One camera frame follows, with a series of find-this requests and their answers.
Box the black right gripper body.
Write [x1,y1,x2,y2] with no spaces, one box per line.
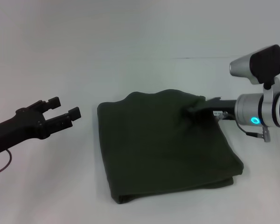
[204,97,238,121]

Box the dark green FREE t-shirt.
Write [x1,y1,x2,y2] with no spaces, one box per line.
[97,88,245,205]

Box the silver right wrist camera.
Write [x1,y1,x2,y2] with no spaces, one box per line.
[229,44,280,105]

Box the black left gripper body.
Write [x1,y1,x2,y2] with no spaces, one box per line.
[0,106,49,158]

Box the right gripper silver knob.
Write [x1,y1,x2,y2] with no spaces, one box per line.
[216,111,229,121]

